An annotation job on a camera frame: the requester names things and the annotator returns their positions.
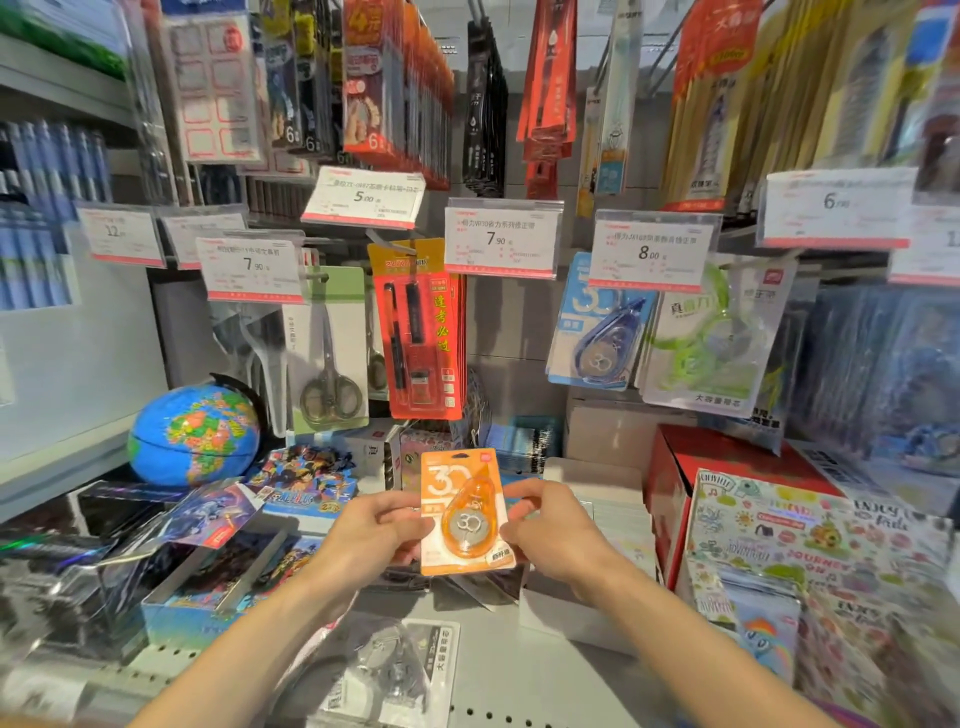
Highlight person's left hand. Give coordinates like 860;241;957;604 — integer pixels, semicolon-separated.
314;491;436;601

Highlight person's right hand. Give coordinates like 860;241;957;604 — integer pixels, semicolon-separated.
498;478;624;601

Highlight orange correction tape pack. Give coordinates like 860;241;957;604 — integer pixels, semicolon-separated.
419;448;519;577

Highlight blue correction tape pack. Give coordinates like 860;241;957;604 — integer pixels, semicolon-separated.
545;251;660;393

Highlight green correction tape pack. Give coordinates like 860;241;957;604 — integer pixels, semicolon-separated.
637;254;800;419

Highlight person's left forearm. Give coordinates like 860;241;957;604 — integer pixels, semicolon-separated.
127;569;361;728

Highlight person's right forearm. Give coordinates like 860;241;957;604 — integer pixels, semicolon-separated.
584;558;841;728

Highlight open white cardboard box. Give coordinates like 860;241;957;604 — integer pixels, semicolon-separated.
517;457;661;658

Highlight small white boxes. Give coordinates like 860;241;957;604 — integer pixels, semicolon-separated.
337;419;403;496

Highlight blue cartoon card box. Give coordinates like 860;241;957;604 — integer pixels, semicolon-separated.
247;443;360;520

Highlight stack of blue flat packs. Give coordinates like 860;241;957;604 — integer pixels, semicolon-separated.
485;416;564;478

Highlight small patterned box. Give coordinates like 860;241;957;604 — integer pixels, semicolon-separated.
399;423;460;493

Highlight plain beige cardboard box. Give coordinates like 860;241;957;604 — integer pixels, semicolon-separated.
563;389;703;475

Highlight purple card pack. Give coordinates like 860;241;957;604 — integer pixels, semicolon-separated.
157;479;265;550

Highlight blue card tray box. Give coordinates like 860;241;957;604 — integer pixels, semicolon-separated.
140;528;331;650

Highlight red cardboard box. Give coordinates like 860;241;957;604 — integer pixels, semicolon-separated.
643;423;845;594

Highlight green card scissors pack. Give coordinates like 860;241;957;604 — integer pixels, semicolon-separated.
283;266;370;436

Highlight pony sticker bag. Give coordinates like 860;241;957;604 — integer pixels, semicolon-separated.
682;554;804;688

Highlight blue globe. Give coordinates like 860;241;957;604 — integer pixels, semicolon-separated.
125;382;262;487

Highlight stack of red pen packs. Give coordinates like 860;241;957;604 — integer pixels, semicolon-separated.
367;238;468;421

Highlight clear pack with black item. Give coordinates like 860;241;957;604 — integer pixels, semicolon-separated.
749;322;808;455

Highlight white printed sticker box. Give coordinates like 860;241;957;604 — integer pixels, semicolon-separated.
686;468;954;601

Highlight black holographic card holder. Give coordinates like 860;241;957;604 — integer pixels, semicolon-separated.
0;479;181;661

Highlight stack of printed sticker bags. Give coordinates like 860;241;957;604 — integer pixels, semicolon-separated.
794;577;960;728

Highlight row of clear sticker bags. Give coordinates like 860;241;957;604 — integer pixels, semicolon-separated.
787;281;960;481

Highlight white slim pack blue label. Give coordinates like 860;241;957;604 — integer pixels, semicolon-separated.
577;0;646;219

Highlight row of black ink packs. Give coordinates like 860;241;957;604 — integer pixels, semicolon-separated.
462;18;510;199

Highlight row of red slim packs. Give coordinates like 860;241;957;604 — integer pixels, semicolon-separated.
515;0;580;200

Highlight rack of assorted pens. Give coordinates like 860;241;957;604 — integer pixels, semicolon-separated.
0;119;114;313

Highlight row of black yellow packs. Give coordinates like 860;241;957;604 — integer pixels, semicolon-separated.
251;0;343;163

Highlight white label sticker pack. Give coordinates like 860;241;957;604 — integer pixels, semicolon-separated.
161;0;264;165

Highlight row of blue-topped packs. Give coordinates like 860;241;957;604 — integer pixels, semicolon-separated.
884;0;960;163

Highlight clear-handled scissors pack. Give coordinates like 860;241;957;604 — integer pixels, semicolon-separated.
209;299;290;440

